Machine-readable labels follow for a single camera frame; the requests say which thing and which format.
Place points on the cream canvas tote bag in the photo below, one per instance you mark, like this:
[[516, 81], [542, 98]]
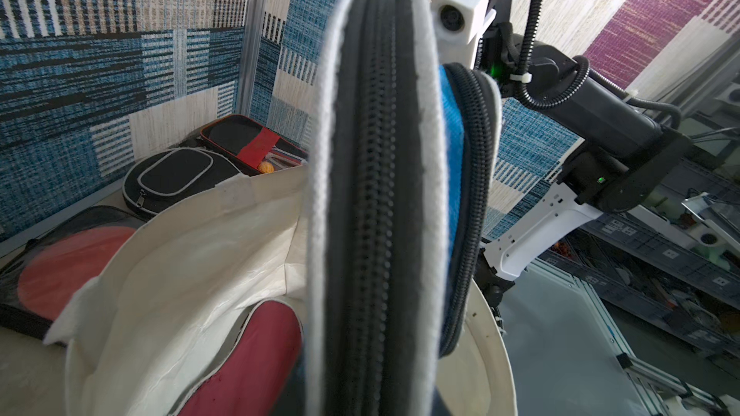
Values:
[[169, 306]]

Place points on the blue paddle cover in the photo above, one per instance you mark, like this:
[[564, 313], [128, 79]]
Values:
[[403, 156]]

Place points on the black paddle cover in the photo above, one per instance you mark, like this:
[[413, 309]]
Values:
[[162, 180]]

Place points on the maroon paddle cover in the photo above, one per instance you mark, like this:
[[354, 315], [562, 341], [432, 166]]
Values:
[[250, 379]]

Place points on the red ping pong paddle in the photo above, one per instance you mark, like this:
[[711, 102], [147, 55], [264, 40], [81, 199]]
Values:
[[39, 282]]

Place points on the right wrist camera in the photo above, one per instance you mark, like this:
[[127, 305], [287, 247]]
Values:
[[461, 25]]

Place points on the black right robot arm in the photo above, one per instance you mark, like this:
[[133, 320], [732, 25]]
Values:
[[629, 145]]

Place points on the red black mesh paddle case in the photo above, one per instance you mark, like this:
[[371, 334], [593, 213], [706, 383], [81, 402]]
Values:
[[252, 147]]

